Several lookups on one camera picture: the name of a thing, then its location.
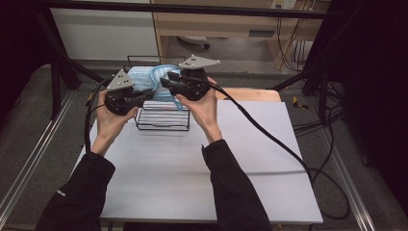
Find bundle of black floor cables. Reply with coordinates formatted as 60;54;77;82
292;80;344;137

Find hand-held gripper cable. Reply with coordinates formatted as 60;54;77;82
84;78;113;154
182;75;351;221

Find black metal frame bar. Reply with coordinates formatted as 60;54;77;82
32;1;331;20

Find person's right hand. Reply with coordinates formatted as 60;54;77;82
175;76;222;143

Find yellow black tape marker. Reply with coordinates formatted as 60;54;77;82
292;95;310;111
85;90;96;109

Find blue striped cloth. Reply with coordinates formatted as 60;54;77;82
126;64;185;112

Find white wall socket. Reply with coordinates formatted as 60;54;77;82
269;0;297;11

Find aluminium rail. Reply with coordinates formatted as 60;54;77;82
316;128;376;231
0;90;76;222

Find hanging cables under desk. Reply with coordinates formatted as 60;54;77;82
275;15;310;73

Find black curtain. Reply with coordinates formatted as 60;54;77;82
0;0;54;129
330;0;408;210

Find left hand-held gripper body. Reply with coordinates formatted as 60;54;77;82
104;68;143;116

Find left hand-held gripper cable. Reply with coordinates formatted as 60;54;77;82
84;78;113;154

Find wooden table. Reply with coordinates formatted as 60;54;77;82
215;88;282;103

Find light wooden desk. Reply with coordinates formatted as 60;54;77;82
150;0;331;71

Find white table board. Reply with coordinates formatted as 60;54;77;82
71;99;324;224

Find black metal stand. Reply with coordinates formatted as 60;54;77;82
33;6;110;120
272;61;331;127

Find right hand-held gripper cable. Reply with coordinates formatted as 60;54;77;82
182;75;351;221

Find person's left hand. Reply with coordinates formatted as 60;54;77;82
95;90;140;143

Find white cabinet panel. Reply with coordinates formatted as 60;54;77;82
49;8;161;62

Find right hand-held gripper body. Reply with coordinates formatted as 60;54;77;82
174;54;221;101

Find black wire rack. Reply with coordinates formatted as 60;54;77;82
127;55;191;132

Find chair base with caster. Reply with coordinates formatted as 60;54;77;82
176;35;212;51

